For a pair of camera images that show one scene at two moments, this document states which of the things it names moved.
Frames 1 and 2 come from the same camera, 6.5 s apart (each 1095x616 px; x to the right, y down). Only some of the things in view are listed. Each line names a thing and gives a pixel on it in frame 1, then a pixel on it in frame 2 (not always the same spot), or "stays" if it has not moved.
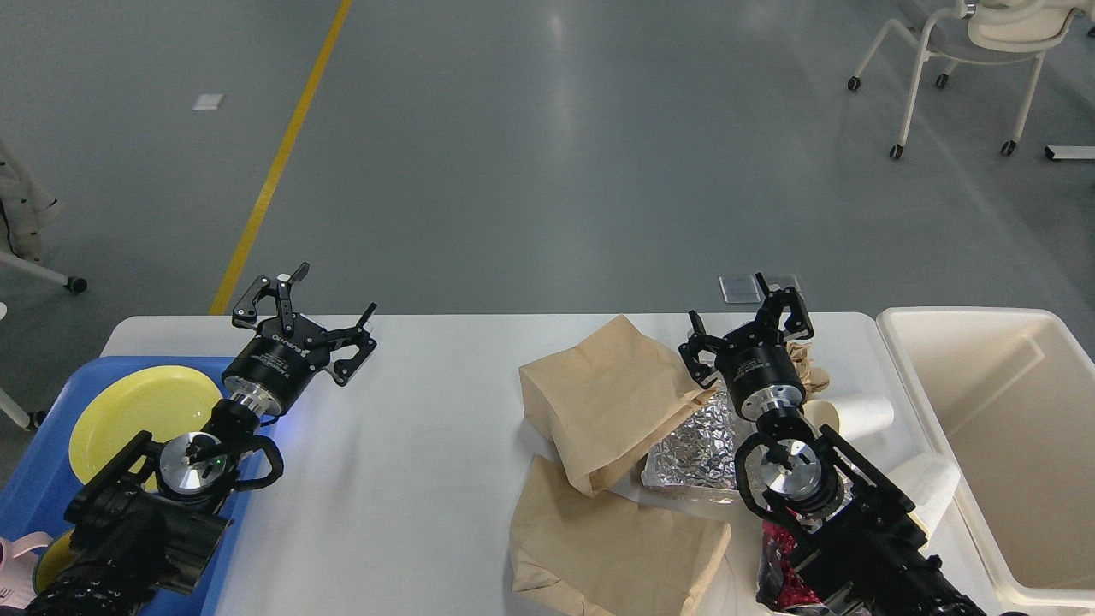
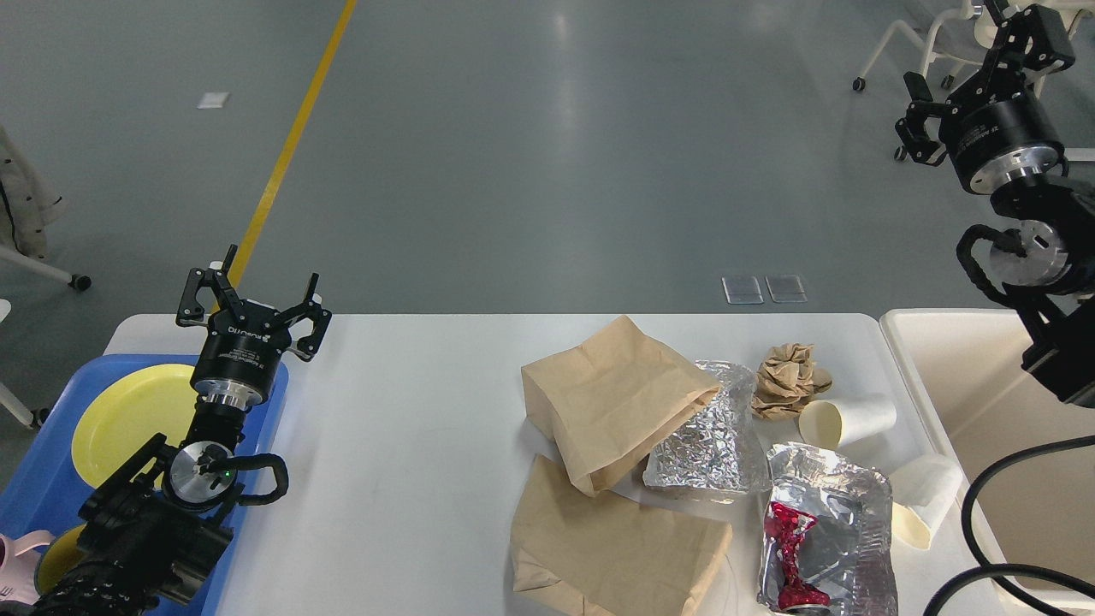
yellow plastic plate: [161, 400] stays
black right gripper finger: [705, 376] -> [911, 129]
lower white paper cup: [929, 481] stays
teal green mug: [51, 559] stays
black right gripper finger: [798, 325] -> [1050, 48]
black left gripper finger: [346, 370] -> [309, 347]
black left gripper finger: [245, 311] -> [190, 311]
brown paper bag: [572, 554] stays
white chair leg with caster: [76, 284] stays
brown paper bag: [596, 403] stays
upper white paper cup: [851, 417] stays
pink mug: [17, 569] stays
